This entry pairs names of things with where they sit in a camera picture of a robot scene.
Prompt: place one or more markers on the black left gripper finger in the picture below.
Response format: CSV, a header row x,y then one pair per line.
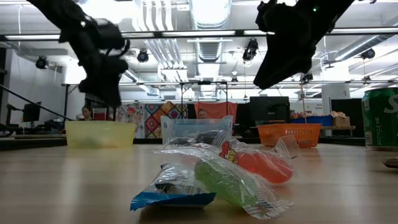
x,y
104,90

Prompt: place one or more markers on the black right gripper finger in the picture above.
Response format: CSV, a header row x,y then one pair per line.
x,y
280,68

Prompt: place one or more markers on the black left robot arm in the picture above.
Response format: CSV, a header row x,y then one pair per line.
x,y
59,12

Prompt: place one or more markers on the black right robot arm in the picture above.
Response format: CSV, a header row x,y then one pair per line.
x,y
339,12

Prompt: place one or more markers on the blue white candy bar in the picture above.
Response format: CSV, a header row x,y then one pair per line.
x,y
168,199

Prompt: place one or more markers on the large black monitor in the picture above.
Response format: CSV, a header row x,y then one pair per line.
x,y
269,109

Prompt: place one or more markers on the yellow plastic basket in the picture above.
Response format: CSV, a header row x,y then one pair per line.
x,y
99,133

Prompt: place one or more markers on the colourful patchwork quilt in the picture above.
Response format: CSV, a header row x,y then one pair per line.
x,y
152,119

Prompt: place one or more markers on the blue plastic bin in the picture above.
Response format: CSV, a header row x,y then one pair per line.
x,y
314,119

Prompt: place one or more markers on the white pillar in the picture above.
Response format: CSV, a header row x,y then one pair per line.
x,y
335,96

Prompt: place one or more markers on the orange plastic basket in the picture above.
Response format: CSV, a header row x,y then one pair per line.
x,y
292,132

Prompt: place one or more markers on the orange cloth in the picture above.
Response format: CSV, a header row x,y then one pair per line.
x,y
220,109

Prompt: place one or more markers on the small black monitor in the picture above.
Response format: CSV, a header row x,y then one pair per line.
x,y
31,111

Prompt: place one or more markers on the black metal truss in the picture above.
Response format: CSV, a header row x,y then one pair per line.
x,y
203,82

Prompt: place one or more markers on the cardboard box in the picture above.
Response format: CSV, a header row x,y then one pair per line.
x,y
340,120

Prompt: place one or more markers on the clear plastic container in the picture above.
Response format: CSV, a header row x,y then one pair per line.
x,y
192,126

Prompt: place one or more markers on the green soda can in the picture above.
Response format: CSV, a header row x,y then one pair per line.
x,y
381,116

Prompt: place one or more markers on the black ceiling camera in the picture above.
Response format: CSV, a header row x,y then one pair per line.
x,y
42,62
308,77
368,53
250,49
143,56

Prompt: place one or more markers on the silver ceiling air duct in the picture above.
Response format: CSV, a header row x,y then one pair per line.
x,y
210,46

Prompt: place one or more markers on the black aluminium rig frame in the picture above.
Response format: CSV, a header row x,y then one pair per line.
x,y
199,33

